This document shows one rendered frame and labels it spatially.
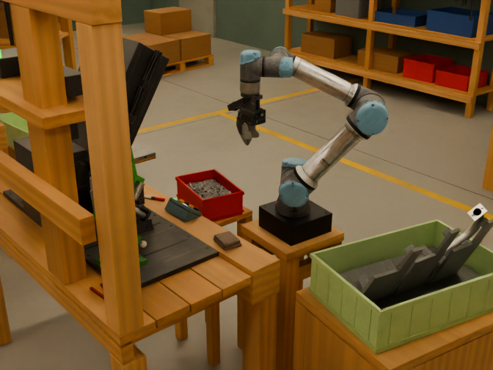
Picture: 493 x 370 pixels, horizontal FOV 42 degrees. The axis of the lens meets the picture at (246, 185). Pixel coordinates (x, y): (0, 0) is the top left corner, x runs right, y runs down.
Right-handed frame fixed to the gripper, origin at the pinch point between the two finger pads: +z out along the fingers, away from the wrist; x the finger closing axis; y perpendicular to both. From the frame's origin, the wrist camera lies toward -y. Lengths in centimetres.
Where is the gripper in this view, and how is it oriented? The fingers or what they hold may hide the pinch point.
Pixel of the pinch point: (246, 141)
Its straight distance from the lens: 248.1
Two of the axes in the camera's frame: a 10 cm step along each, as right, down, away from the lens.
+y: 6.5, 3.1, -6.9
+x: 7.6, -2.6, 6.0
